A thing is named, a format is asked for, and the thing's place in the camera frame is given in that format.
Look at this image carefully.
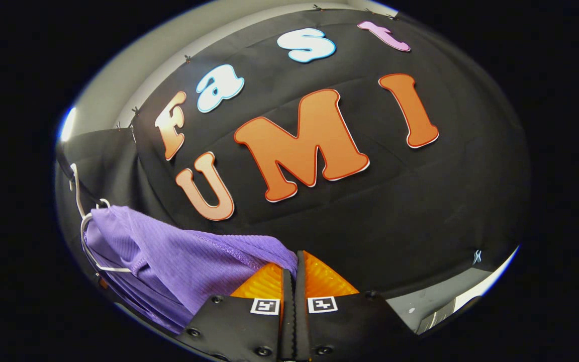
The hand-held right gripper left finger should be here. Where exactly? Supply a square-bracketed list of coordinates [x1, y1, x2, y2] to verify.
[176, 261, 295, 362]

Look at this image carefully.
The purple corduroy jacket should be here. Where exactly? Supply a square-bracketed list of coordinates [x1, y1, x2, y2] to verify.
[82, 205, 299, 335]

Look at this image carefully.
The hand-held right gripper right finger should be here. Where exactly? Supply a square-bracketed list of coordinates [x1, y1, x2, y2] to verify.
[295, 250, 418, 362]

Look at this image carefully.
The black backdrop cloth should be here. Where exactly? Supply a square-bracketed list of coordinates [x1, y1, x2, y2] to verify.
[56, 8, 531, 302]

